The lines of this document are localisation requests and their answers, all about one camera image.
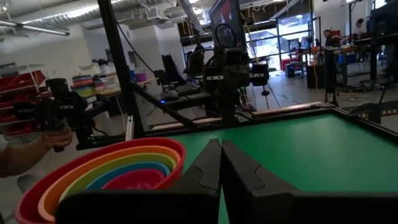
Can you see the orange bowl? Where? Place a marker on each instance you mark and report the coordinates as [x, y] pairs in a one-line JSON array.
[[51, 196]]

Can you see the black work table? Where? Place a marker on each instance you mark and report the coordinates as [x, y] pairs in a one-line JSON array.
[[329, 68]]

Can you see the wooden desk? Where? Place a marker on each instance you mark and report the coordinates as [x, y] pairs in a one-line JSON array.
[[109, 91]]

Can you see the black keyboard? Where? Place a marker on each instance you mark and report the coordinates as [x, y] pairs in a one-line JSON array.
[[188, 89]]

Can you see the black device with white label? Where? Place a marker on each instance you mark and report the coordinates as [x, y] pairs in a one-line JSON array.
[[259, 77]]

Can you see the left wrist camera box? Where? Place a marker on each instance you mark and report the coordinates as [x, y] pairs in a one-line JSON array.
[[233, 56]]

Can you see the yellow-green bowl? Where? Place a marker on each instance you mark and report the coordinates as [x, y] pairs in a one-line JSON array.
[[93, 174]]

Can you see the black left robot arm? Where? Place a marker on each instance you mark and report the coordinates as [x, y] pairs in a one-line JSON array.
[[228, 109]]

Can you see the black aluminium table frame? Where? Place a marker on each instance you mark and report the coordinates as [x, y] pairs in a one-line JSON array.
[[119, 62]]

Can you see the blue bowl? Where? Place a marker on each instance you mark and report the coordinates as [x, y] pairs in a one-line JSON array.
[[124, 169]]

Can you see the shelf with red bins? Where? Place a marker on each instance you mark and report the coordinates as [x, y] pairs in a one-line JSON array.
[[18, 82]]

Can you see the small pink bowl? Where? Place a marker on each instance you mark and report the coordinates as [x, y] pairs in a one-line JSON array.
[[136, 182]]

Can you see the dark red banner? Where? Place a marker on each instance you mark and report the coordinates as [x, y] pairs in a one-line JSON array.
[[230, 12]]

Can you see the large red bowl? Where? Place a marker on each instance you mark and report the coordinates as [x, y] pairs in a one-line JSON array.
[[175, 177]]

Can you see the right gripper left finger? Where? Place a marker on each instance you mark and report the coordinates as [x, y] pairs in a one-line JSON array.
[[140, 208]]

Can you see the purple container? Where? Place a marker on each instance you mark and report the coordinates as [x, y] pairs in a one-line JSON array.
[[141, 77]]

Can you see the person's forearm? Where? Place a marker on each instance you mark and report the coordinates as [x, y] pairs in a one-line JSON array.
[[18, 161]]

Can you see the black cabinet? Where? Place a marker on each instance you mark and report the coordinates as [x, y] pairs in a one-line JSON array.
[[315, 76]]

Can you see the person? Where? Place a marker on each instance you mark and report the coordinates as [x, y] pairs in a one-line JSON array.
[[360, 26], [332, 39]]

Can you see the person's hand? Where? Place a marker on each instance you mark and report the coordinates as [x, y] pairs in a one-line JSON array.
[[59, 138]]

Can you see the green table mat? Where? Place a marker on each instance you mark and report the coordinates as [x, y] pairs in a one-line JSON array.
[[311, 149]]

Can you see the ceiling tube light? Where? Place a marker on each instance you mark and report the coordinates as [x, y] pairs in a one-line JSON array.
[[40, 29]]

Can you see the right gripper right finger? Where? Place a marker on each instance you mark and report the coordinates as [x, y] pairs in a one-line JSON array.
[[280, 208]]

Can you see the stack of colourful bowls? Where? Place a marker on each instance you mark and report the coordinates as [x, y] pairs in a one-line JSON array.
[[83, 87]]

